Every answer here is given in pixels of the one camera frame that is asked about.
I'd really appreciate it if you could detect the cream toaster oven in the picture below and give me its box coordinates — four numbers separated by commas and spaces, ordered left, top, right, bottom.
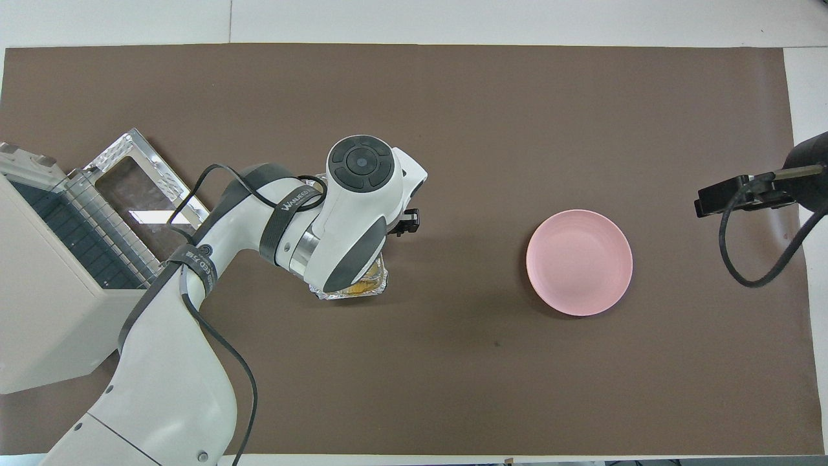
0, 142, 170, 394

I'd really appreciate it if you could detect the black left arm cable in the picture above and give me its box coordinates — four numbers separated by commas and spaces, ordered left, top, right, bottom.
166, 164, 332, 466

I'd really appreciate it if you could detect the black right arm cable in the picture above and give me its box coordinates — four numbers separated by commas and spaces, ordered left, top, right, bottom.
720, 170, 828, 289

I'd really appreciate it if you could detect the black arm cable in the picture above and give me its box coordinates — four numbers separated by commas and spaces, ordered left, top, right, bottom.
166, 164, 332, 466
720, 170, 828, 289

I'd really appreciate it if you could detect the aluminium foil baking tray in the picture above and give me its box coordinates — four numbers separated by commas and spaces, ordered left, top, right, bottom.
312, 254, 389, 302

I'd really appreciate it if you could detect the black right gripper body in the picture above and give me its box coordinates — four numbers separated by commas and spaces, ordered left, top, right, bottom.
744, 131, 828, 214

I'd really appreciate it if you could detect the brown paper table mat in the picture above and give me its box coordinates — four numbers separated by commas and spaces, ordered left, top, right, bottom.
0, 44, 806, 456

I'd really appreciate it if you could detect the yellow sliced bread loaf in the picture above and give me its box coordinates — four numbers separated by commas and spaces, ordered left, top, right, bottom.
349, 258, 384, 296

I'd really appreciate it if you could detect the pink round plate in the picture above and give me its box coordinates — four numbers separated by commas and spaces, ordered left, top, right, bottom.
526, 209, 633, 317

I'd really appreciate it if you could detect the glass oven door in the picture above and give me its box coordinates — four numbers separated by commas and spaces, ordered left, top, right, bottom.
70, 128, 231, 290

